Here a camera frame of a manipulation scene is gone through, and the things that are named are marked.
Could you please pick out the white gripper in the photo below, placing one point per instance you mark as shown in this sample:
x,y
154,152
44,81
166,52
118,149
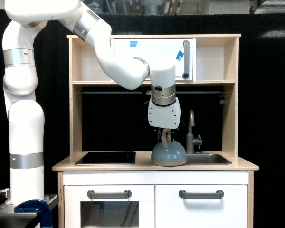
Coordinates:
x,y
164,117

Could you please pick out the blue-grey toy teapot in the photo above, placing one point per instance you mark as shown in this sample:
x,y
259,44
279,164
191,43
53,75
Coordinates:
x,y
168,153

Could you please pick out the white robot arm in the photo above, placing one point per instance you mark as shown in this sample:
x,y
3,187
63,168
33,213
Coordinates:
x,y
25,115

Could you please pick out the black toy stove top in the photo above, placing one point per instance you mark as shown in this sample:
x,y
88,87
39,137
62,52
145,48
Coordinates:
x,y
108,158

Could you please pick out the grey toy faucet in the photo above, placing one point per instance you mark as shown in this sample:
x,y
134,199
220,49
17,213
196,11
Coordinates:
x,y
191,141

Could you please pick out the grey toy sink basin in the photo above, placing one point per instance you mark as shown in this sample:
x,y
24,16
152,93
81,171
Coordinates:
x,y
199,159

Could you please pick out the white cabinet door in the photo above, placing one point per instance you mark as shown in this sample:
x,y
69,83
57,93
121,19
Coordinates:
x,y
171,211

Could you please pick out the blue tape right piece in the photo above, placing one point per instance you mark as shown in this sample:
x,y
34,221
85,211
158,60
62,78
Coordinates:
x,y
179,56

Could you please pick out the blue tape piece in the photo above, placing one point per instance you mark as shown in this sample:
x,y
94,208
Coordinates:
x,y
179,56
133,43

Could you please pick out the white microwave door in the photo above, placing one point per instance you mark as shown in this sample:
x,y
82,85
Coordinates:
x,y
160,47

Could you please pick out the blue tape top piece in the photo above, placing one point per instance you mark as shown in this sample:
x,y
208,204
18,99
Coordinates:
x,y
133,43

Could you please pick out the white oven door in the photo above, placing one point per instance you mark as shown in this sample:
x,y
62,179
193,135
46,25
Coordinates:
x,y
138,211

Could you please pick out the blue C-clamp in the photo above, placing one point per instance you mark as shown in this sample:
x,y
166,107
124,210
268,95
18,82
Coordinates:
x,y
39,206

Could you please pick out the wooden toy kitchen frame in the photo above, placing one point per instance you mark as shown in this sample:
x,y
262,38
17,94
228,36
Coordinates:
x,y
221,57

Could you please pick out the dark hanging rail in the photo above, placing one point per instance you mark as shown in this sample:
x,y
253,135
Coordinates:
x,y
147,92

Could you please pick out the grey cabinet door handle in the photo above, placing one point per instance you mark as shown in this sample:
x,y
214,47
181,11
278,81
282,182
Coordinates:
x,y
203,196

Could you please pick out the grey microwave door handle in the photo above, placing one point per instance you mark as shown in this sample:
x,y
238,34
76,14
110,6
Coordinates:
x,y
186,65

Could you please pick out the grey oven door handle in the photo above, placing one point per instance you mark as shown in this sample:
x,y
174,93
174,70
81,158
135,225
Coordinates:
x,y
109,195

